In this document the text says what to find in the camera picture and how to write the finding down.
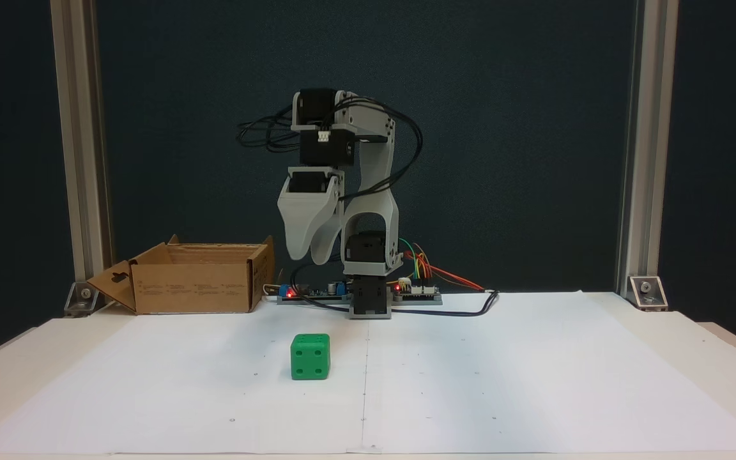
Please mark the grey narrow gripper finger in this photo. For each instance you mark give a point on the grey narrow gripper finger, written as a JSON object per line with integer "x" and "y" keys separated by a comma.
{"x": 326, "y": 246}

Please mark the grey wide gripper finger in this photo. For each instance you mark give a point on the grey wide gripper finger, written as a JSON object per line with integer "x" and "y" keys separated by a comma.
{"x": 298, "y": 223}

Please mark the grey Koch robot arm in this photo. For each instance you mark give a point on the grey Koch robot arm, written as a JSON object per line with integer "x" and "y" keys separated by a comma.
{"x": 377, "y": 191}

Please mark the blue circuit board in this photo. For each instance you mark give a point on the blue circuit board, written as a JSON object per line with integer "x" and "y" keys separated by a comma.
{"x": 317, "y": 292}

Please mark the metal corner bracket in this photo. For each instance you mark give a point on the metal corner bracket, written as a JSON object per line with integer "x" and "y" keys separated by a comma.
{"x": 84, "y": 297}
{"x": 648, "y": 292}

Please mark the brown cardboard box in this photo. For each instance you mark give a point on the brown cardboard box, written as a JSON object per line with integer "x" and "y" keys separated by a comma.
{"x": 192, "y": 287}

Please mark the aluminium frame post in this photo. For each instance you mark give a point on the aluminium frame post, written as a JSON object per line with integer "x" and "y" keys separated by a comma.
{"x": 649, "y": 128}
{"x": 80, "y": 128}

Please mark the green dice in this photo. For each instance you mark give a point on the green dice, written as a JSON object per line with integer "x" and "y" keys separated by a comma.
{"x": 309, "y": 358}

